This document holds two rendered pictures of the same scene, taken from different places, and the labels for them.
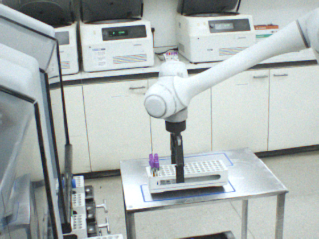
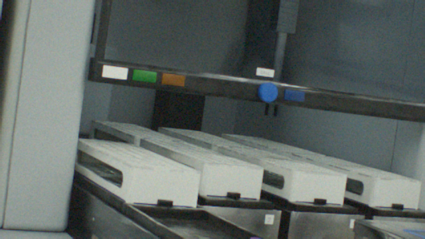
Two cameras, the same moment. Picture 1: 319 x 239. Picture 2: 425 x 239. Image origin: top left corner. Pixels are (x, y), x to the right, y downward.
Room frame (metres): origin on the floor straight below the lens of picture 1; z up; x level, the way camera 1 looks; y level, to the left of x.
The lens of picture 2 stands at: (0.85, -1.00, 1.00)
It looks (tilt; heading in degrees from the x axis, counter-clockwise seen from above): 3 degrees down; 74
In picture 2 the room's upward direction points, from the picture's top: 8 degrees clockwise
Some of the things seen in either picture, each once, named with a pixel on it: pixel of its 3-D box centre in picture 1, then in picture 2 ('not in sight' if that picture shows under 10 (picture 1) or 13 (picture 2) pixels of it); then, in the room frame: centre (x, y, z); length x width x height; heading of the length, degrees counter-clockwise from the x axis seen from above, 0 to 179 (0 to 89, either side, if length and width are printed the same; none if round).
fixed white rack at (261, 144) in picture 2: not in sight; (268, 158); (1.48, 0.76, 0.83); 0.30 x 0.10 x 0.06; 99
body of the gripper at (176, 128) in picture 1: (175, 131); not in sight; (1.53, -0.06, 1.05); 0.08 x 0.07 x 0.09; 6
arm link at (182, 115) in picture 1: (175, 112); not in sight; (1.53, -0.06, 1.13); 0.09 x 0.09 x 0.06
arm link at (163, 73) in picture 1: (172, 83); not in sight; (1.52, -0.06, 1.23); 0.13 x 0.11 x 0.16; 163
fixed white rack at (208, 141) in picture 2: not in sight; (203, 152); (1.33, 0.73, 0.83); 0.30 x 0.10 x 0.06; 99
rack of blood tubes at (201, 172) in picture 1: (186, 176); not in sight; (1.53, -0.10, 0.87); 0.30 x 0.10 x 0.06; 97
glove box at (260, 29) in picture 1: (264, 27); not in sight; (4.08, -1.03, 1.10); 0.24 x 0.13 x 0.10; 97
